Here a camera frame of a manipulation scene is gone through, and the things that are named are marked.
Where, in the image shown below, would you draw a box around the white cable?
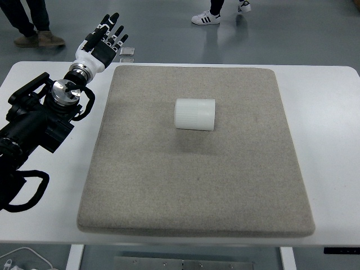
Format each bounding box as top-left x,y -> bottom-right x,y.
0,246 -> 54,270

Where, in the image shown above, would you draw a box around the brown boot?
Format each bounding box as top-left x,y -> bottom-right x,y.
13,33 -> 39,48
37,30 -> 66,47

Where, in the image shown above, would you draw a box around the grey felt mat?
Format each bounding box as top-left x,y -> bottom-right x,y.
76,65 -> 316,239

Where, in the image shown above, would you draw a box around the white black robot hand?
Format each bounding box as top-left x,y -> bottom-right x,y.
73,12 -> 129,73

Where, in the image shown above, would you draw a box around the black table control box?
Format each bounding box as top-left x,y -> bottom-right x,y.
323,247 -> 360,255

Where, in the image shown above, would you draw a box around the white table leg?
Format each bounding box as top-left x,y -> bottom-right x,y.
66,244 -> 85,270
279,246 -> 297,270

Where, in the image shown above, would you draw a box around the white sneaker with black stripes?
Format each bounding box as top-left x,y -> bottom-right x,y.
191,10 -> 221,26
237,0 -> 252,14

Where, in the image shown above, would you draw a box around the person's legs with brown boots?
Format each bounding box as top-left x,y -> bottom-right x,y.
0,0 -> 51,38

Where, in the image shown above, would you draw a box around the white ribbed cup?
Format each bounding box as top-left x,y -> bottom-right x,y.
174,98 -> 217,132

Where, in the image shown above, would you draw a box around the person's legs with white sneakers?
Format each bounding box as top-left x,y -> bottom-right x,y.
209,0 -> 226,16

